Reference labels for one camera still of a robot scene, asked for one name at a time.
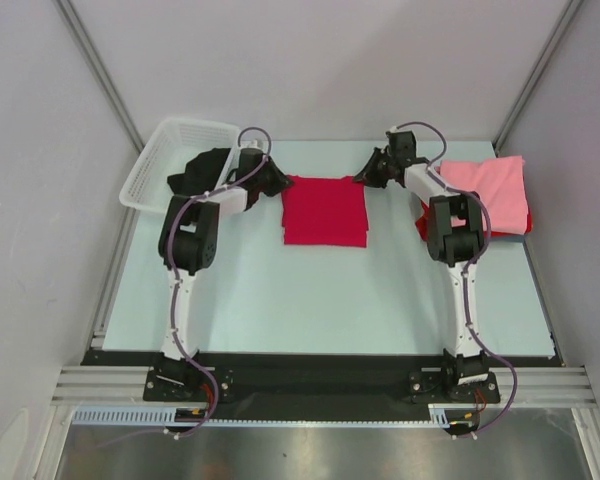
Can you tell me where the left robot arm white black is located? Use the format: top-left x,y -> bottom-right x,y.
152,146 -> 293,400

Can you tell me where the magenta t shirt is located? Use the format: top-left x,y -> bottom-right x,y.
282,176 -> 369,248

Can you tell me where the right corner aluminium post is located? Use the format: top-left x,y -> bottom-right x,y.
491,0 -> 586,154

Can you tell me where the left corner aluminium post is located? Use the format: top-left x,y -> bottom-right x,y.
53,0 -> 144,153

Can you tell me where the black t shirt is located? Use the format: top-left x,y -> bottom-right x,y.
167,148 -> 230,197

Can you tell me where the red folded t shirt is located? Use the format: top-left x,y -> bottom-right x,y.
413,197 -> 534,245

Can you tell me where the white slotted cable duct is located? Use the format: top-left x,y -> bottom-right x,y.
72,406 -> 460,429

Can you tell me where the corner aluminium post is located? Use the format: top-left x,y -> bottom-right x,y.
53,0 -> 144,153
491,0 -> 586,154

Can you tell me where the white plastic basket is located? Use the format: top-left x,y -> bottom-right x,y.
119,117 -> 240,215

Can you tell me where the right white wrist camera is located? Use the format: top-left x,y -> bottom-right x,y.
385,126 -> 400,137

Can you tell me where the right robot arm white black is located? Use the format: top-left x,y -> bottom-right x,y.
354,122 -> 491,401

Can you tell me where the aluminium frame rail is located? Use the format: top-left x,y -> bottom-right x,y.
51,366 -> 597,408

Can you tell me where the pink folded t shirt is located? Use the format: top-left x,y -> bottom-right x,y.
438,156 -> 532,236

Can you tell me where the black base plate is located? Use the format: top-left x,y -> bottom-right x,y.
81,350 -> 561,422

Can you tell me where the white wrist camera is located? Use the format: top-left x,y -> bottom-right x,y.
240,140 -> 263,150
385,126 -> 400,137

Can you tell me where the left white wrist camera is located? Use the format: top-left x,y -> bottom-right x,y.
240,140 -> 263,150

